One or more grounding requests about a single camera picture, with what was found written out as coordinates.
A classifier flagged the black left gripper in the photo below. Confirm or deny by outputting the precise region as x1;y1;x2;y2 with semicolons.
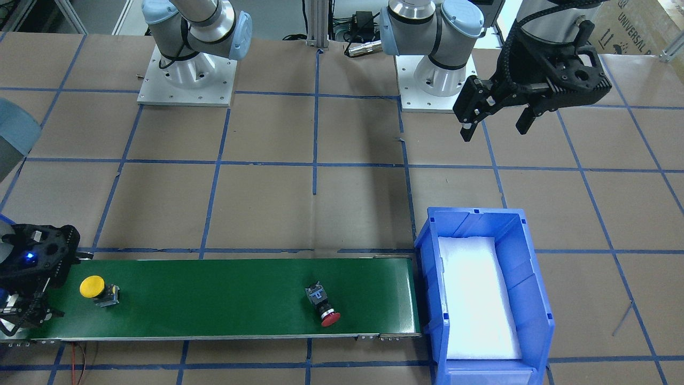
453;42;612;142

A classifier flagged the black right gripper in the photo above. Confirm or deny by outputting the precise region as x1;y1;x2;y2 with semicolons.
1;224;80;338

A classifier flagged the yellow push button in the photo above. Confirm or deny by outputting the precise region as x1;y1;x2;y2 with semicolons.
79;275;120;307

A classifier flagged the red push button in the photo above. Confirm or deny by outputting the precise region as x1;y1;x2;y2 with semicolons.
305;282;341;327

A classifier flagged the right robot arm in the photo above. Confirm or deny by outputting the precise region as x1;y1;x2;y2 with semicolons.
2;1;253;338

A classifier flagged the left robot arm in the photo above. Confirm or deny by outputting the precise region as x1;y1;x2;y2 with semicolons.
379;1;612;142

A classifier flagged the green conveyor belt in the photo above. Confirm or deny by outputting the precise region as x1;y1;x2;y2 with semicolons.
2;258;421;343

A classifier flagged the black power adapter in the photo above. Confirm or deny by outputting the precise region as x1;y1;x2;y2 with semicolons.
351;11;374;34

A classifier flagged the white foam pad bin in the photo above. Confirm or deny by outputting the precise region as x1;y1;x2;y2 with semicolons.
438;237;522;360

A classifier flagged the blue bin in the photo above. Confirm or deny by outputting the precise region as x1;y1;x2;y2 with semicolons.
415;207;555;384

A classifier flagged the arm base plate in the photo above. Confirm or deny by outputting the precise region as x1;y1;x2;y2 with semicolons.
395;55;477;113
137;47;238;107

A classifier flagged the aluminium frame post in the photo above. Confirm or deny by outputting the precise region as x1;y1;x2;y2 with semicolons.
304;1;333;51

